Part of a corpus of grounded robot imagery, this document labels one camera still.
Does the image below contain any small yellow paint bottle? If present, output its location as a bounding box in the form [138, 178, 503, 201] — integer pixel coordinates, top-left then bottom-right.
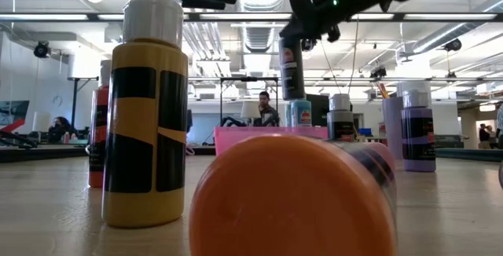
[101, 0, 189, 229]

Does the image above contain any pink plastic bin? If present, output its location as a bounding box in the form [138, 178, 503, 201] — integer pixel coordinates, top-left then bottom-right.
[213, 125, 329, 157]

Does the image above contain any person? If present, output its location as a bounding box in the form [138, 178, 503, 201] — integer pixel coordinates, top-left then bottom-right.
[495, 104, 503, 149]
[478, 123, 491, 150]
[47, 116, 79, 145]
[253, 90, 281, 128]
[486, 125, 498, 149]

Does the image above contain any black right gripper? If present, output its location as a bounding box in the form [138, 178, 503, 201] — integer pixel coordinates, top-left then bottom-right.
[279, 0, 394, 40]

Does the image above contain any small purple paint bottle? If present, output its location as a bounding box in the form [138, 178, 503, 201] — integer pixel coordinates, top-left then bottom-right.
[400, 89, 437, 174]

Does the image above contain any large black paint bottle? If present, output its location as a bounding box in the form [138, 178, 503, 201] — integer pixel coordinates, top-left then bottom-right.
[277, 38, 307, 102]

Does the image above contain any small orange paint bottle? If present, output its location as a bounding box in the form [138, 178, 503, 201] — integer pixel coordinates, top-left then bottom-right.
[188, 133, 398, 256]

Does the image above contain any black background stand frame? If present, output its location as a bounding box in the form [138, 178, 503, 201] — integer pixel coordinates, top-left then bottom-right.
[218, 75, 281, 126]

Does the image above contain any large turquoise paint bottle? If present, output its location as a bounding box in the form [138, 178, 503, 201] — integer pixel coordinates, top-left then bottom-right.
[289, 98, 314, 128]

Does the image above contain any small grey paint bottle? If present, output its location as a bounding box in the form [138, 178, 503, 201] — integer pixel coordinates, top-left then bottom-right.
[326, 93, 356, 142]

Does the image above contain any white shade background lamp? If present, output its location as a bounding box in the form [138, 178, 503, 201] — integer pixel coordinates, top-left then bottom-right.
[240, 101, 263, 127]
[31, 111, 51, 133]

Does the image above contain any black background pole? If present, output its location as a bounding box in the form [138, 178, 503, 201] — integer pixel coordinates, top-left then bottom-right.
[67, 75, 99, 130]

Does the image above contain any lavender plastic cup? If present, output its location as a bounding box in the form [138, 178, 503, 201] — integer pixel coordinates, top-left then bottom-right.
[380, 95, 406, 161]

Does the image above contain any black background monitor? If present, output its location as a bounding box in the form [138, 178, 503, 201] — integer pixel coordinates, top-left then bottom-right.
[306, 93, 330, 127]

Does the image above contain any small red-orange paint bottle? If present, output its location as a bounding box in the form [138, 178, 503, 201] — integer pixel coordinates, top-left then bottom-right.
[86, 59, 115, 189]

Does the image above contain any black ceiling camera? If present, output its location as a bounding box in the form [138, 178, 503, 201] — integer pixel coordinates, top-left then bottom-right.
[443, 38, 464, 53]
[33, 40, 52, 60]
[369, 65, 388, 79]

